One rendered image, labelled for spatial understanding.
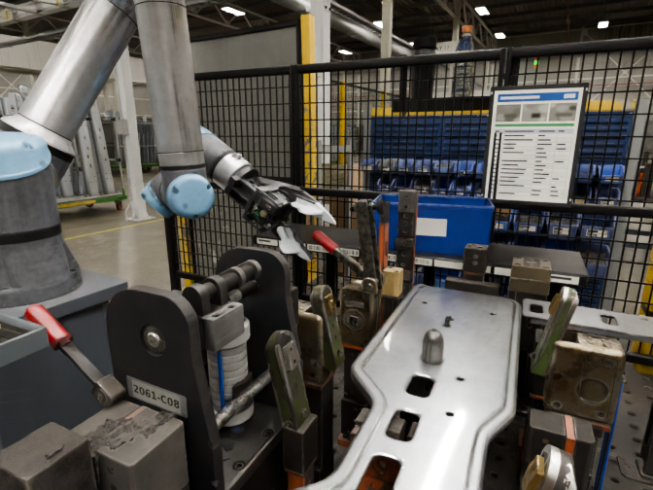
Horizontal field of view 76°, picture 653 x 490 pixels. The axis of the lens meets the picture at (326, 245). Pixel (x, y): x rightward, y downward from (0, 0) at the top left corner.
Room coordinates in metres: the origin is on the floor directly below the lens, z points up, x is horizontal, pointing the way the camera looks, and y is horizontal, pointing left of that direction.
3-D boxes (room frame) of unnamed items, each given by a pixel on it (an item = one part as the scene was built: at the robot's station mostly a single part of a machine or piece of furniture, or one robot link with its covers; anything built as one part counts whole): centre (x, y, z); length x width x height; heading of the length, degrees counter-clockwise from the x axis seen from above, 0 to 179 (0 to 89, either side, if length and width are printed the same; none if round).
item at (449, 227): (1.13, -0.29, 1.10); 0.30 x 0.17 x 0.13; 74
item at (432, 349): (0.57, -0.16, 1.02); 0.03 x 0.03 x 0.07
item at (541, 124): (1.14, -0.54, 1.30); 0.23 x 0.02 x 0.31; 65
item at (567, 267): (1.16, -0.22, 1.02); 0.90 x 0.22 x 0.03; 65
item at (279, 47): (2.97, 0.60, 1.00); 1.34 x 0.14 x 2.00; 60
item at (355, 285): (0.75, -0.07, 0.88); 0.07 x 0.06 x 0.35; 65
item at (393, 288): (0.81, -0.14, 0.88); 0.04 x 0.04 x 0.36; 65
